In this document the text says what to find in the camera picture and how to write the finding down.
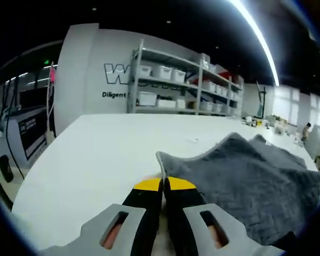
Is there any grey towel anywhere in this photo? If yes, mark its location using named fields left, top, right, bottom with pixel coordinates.
left=156, top=132, right=320, bottom=247

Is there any grey metal shelf rack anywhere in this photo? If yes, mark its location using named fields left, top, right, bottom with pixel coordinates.
left=126, top=39, right=245, bottom=117

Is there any black stand with green board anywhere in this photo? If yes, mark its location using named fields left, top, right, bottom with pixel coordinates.
left=255, top=81, right=268, bottom=118

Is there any grey cabinet with black panel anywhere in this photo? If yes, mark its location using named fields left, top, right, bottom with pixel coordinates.
left=0, top=105, right=57, bottom=174

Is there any row of white storage boxes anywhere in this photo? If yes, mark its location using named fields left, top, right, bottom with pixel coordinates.
left=137, top=65, right=242, bottom=114

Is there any black box device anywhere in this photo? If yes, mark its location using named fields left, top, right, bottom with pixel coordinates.
left=0, top=155, right=14, bottom=184

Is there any white upright panel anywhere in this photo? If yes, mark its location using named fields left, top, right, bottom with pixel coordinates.
left=306, top=124, right=320, bottom=161

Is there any ceiling light strip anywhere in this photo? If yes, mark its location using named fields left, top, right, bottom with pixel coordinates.
left=228, top=0, right=281, bottom=86

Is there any pile of cables and devices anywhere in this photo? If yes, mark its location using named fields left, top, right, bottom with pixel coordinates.
left=241, top=115, right=270, bottom=129

